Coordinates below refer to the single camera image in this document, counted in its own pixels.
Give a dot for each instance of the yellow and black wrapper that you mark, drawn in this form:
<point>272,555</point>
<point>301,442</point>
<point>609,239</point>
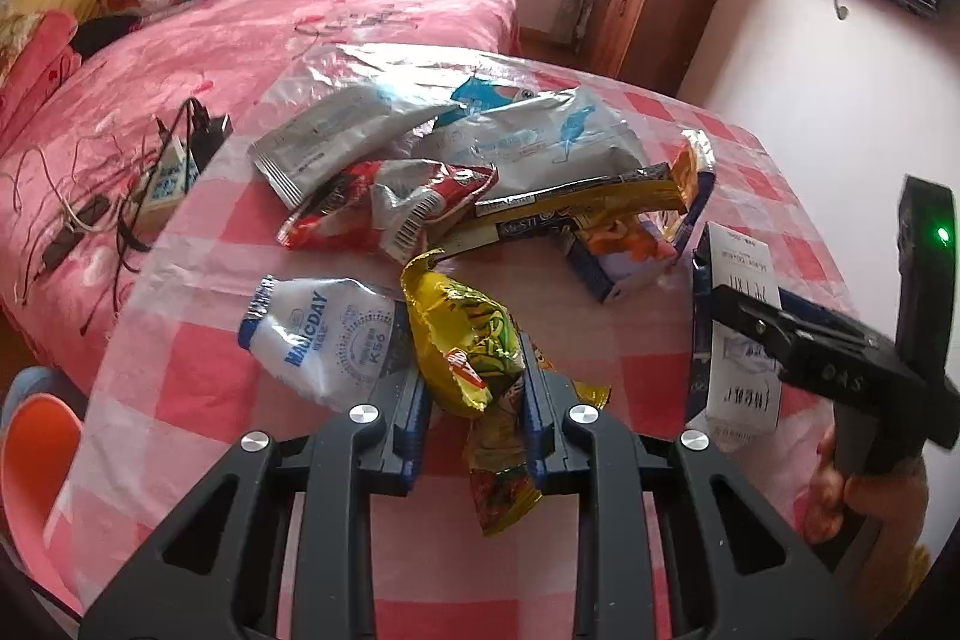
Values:
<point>570,205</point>

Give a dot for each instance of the large white bag blue print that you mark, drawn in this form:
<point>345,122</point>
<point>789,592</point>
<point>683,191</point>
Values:
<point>540,141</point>

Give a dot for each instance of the orange and blue bread bag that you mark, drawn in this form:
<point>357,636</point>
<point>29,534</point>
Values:
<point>694,175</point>

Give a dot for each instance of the yellow snack bag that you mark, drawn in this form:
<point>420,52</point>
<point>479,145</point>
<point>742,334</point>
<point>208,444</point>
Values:
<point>465,340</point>

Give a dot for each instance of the black cloth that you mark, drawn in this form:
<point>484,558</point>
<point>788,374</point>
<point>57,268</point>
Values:
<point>105,34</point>

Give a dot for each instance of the person's right hand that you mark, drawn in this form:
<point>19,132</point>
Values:
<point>885,497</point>

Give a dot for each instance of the bed with pink sheet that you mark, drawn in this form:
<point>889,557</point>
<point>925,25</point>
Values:
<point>225,33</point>

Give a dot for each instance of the white power strip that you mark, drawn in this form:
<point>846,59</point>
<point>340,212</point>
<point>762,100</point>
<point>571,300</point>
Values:
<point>166,184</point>

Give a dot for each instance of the white and blue snack bag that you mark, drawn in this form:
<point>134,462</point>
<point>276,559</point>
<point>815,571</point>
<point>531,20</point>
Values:
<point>330,340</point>

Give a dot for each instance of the orange plastic chair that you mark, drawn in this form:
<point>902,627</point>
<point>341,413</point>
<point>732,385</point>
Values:
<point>37,482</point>

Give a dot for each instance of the blue carton with white label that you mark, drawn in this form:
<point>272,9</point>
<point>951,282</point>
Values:
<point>739,310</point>

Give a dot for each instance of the pink folded blanket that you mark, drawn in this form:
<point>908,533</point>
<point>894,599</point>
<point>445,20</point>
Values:
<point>34,59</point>

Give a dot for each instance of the black charger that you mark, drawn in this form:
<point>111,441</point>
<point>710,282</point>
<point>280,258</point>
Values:
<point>206,130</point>

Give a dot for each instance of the wooden cabinet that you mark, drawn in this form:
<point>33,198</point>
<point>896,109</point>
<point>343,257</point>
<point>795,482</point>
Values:
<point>652,10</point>

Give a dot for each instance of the red snack bag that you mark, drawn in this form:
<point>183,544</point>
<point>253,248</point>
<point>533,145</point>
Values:
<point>337,212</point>

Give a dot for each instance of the grey foil packet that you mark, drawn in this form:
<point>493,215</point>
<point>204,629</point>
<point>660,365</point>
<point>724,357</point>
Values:
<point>330,130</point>

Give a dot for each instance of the clear plastic bag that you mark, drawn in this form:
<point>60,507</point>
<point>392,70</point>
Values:
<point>360,66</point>

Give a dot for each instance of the pink checked plastic tablecloth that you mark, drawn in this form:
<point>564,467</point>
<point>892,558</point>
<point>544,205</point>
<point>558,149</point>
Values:
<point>645,359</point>

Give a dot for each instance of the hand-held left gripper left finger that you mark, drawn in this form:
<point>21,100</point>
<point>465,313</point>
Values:
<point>412,434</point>

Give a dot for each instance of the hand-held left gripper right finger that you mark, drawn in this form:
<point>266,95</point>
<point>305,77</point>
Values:
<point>536,426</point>

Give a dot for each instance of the purple cartoon bear box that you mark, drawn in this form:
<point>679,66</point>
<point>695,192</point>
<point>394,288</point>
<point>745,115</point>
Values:
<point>626,257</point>

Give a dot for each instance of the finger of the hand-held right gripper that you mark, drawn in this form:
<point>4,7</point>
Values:
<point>750,319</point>
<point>821,311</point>

